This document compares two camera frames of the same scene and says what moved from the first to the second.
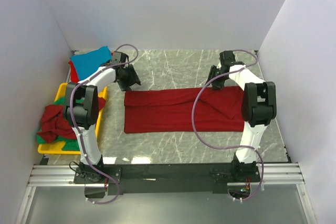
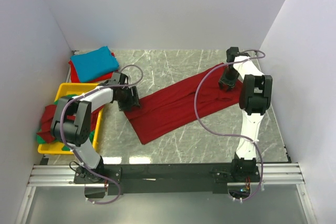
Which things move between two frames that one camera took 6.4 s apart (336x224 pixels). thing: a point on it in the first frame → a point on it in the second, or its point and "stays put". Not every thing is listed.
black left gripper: [134, 79] → [133, 100]
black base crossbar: [212, 177] stays put
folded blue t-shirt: [83, 63] stays put
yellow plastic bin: [56, 148] stays put
